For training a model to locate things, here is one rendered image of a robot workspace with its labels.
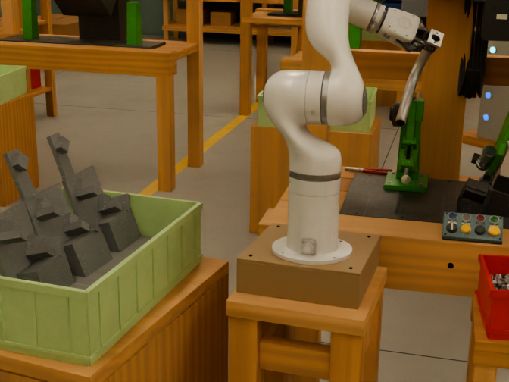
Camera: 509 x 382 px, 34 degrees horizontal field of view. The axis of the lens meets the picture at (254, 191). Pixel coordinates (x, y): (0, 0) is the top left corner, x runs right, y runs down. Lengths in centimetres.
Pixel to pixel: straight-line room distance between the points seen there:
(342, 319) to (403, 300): 216
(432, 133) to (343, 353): 105
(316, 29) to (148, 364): 85
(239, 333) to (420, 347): 175
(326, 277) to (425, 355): 171
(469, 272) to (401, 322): 159
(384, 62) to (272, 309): 116
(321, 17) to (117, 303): 78
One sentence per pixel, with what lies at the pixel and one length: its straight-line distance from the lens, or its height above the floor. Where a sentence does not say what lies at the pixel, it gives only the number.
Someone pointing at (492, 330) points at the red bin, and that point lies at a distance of 194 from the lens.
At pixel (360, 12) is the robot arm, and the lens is 244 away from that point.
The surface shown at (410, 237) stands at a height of 90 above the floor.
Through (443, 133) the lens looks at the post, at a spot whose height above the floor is 104.
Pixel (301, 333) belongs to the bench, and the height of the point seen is 28.
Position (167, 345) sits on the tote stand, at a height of 70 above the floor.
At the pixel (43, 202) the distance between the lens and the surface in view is 208.
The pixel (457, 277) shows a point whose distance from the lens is 225.
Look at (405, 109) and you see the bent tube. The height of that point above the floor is 117.
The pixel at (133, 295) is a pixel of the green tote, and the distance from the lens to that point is 193.
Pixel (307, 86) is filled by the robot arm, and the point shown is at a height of 133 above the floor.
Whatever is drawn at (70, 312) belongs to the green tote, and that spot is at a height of 91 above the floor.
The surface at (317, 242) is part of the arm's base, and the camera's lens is 193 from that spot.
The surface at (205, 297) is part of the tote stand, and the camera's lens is 221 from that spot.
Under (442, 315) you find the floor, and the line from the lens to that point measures 392.
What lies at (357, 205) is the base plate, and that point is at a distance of 243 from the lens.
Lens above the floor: 167
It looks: 18 degrees down
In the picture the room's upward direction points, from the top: 1 degrees clockwise
